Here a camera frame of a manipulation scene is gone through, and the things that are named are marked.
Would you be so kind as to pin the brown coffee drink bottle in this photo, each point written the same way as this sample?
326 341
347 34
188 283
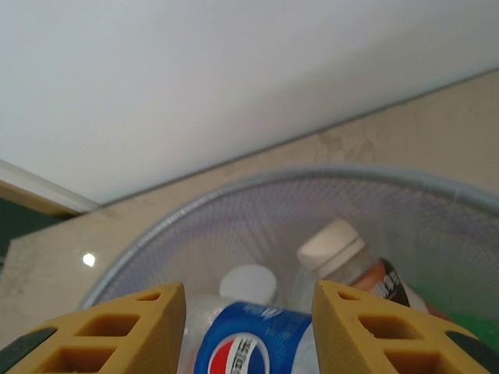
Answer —
331 249

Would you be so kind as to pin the clear bottle blue Pepsi label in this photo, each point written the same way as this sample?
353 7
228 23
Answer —
249 335

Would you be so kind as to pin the white door frame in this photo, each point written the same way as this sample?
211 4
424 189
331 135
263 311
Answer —
39 183

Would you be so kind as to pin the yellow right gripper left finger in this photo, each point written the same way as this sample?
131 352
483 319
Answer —
117 343

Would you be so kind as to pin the clear bottle white cap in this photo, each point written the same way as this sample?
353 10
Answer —
247 284

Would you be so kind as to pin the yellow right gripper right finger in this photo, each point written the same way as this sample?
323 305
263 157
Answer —
370 350

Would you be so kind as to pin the brown wooden door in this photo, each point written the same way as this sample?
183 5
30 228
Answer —
19 196

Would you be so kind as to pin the clear plastic trash bin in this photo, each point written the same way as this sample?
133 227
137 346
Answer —
241 218

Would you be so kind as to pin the green plastic soda bottle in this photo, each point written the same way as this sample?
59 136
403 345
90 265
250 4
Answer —
483 329

